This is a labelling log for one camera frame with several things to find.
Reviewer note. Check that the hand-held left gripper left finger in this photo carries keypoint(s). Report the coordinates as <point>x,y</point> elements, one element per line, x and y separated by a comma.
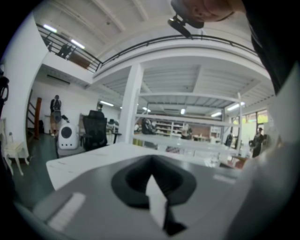
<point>93,199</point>

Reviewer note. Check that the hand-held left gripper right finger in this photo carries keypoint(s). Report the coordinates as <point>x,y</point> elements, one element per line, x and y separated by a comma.
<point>211,199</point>

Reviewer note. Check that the white shelf rack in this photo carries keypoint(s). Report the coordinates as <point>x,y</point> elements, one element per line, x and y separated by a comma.
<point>199,143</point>

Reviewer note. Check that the checkered chair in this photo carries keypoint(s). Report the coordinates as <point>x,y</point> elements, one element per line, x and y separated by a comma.
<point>174,149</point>

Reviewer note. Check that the white rounded robot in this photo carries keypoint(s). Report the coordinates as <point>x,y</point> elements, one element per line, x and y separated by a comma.
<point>68,143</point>

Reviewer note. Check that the black mesh office chair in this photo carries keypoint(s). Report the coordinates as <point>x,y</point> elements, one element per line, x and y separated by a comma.
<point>95,131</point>

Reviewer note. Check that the yellow-green chair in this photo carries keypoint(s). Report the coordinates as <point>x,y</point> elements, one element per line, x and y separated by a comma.
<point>137,141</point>

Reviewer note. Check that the white storage shelf unit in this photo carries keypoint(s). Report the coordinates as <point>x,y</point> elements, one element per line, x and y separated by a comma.
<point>168,127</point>

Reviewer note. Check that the black backpack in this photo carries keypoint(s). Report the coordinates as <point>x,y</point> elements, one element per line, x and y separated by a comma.
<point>147,127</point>

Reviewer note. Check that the white pillar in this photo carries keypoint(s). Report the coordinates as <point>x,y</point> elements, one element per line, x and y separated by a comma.
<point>129,112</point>

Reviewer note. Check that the white ornate chair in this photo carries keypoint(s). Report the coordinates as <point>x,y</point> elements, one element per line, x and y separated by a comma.
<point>14,145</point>

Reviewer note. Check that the black balcony railing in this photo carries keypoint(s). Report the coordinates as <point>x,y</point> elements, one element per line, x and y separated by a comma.
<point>93,65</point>

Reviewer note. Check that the black office chair left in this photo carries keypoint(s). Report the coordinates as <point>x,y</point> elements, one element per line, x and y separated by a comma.
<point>3,82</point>

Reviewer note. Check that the person's black clothing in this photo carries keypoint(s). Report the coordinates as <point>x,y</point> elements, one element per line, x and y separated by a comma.
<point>269,47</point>

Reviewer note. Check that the person's face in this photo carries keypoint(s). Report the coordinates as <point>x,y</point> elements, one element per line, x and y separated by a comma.
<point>218,9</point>

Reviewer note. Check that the brown wooden stair post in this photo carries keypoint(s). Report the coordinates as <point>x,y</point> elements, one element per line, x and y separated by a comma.
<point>38,117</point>

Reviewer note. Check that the black head-worn camera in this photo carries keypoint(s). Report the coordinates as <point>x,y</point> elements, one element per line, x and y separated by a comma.
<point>180,25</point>

